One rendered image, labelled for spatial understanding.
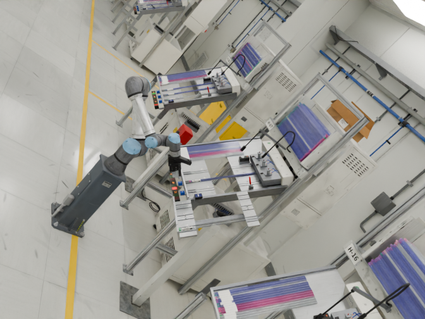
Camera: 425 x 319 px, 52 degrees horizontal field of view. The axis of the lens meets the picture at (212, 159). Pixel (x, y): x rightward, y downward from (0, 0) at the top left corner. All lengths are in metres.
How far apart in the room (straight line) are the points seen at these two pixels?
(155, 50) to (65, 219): 4.72
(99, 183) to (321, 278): 1.50
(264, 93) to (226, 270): 1.79
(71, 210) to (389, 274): 1.99
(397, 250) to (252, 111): 2.46
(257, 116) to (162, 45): 3.33
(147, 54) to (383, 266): 5.79
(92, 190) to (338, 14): 4.39
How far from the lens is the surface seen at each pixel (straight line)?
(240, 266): 3.53
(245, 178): 3.17
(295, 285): 2.46
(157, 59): 7.48
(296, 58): 6.31
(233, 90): 4.27
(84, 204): 3.07
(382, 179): 4.61
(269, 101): 4.41
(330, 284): 2.51
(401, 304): 2.28
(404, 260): 2.34
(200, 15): 7.36
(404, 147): 4.69
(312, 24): 6.22
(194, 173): 3.22
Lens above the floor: 1.89
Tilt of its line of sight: 17 degrees down
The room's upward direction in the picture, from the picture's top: 44 degrees clockwise
